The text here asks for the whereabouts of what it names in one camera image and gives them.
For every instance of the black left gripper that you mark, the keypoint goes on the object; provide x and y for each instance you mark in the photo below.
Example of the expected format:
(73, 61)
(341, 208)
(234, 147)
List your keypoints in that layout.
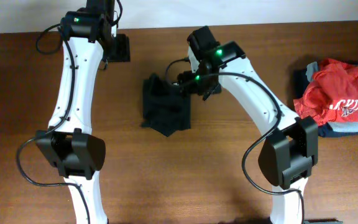
(123, 51)

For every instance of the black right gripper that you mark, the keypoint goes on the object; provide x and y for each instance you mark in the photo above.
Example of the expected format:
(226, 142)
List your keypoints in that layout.
(187, 85)

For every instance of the black Nike t-shirt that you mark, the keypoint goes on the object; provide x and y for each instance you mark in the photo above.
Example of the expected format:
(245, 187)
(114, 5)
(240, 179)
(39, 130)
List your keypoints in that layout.
(164, 109)

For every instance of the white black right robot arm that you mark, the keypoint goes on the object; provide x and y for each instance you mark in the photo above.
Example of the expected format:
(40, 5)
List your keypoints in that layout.
(281, 160)

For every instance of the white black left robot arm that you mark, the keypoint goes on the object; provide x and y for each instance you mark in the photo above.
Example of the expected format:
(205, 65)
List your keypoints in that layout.
(88, 37)

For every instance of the navy folded garment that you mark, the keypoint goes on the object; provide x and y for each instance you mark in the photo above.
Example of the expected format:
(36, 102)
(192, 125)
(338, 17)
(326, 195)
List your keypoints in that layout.
(298, 84)

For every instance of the red printed t-shirt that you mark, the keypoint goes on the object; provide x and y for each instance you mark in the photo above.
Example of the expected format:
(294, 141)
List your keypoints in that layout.
(332, 96)

